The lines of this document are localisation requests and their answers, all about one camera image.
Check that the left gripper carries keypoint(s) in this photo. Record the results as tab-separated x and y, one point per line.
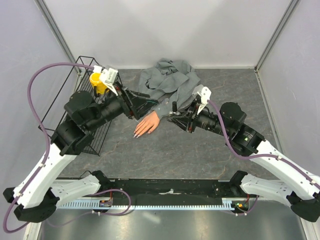
138	109

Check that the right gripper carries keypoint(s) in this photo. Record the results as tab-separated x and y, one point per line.
190	112

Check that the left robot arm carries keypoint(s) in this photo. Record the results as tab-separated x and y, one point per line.
35	197

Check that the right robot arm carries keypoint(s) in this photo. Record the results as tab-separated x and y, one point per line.
298	188

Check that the mannequin hand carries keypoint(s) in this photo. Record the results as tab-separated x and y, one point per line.
148	124

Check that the grey shirt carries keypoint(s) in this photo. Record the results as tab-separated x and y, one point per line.
169	81

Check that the yellow cup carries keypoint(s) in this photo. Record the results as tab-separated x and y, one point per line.
99	88

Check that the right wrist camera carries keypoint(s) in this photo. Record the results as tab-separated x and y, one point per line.
204	93

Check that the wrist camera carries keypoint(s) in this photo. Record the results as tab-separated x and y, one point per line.
107	77
204	93

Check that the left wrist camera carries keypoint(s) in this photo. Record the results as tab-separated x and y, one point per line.
107	77

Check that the black wire basket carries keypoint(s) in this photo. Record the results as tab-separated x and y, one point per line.
82	127

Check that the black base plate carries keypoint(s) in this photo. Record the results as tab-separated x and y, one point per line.
136	187

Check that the slotted cable duct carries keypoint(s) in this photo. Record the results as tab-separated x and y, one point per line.
161	202

